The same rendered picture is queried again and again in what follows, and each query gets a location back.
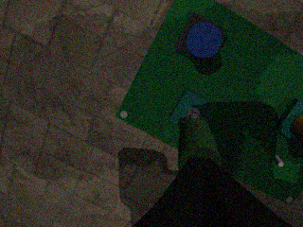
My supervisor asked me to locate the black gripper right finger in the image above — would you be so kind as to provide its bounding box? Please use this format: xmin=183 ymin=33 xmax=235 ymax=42
xmin=201 ymin=159 xmax=293 ymax=227

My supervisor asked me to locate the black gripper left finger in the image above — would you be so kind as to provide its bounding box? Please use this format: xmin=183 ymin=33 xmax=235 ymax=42
xmin=133 ymin=158 xmax=205 ymax=227

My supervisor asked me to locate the green circuit board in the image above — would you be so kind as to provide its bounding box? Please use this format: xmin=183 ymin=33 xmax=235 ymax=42
xmin=116 ymin=0 xmax=303 ymax=205

